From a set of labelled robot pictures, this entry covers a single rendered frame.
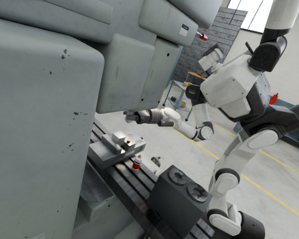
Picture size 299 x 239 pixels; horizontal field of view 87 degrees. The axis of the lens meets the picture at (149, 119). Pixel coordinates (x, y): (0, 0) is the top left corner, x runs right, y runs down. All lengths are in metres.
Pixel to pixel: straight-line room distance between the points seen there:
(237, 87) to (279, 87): 7.22
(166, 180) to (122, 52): 0.53
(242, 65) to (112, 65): 0.60
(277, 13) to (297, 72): 7.29
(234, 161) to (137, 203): 0.63
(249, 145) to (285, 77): 7.13
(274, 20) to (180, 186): 0.75
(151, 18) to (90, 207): 0.82
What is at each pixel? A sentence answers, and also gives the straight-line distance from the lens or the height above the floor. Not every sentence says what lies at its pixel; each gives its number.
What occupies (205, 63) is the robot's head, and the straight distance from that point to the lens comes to 0.93.
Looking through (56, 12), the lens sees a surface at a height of 1.60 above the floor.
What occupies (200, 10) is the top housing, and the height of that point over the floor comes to 1.76.
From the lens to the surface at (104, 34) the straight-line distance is 0.48.
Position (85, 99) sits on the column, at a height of 1.46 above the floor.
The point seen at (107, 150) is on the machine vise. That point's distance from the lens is 0.95.
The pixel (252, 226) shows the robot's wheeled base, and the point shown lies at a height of 0.74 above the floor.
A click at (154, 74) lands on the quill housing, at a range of 0.68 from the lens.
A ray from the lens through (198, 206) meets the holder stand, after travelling 0.72.
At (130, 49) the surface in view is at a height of 1.57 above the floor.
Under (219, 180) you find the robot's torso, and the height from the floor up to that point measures 0.99.
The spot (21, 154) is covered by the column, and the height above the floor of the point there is 1.36.
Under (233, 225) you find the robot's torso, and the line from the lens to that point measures 1.40.
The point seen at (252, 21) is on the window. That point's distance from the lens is 8.52.
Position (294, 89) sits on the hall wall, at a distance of 8.08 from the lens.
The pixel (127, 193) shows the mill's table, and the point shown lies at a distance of 0.87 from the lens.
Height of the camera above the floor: 1.61
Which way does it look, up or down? 25 degrees down
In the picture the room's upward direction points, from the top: 20 degrees clockwise
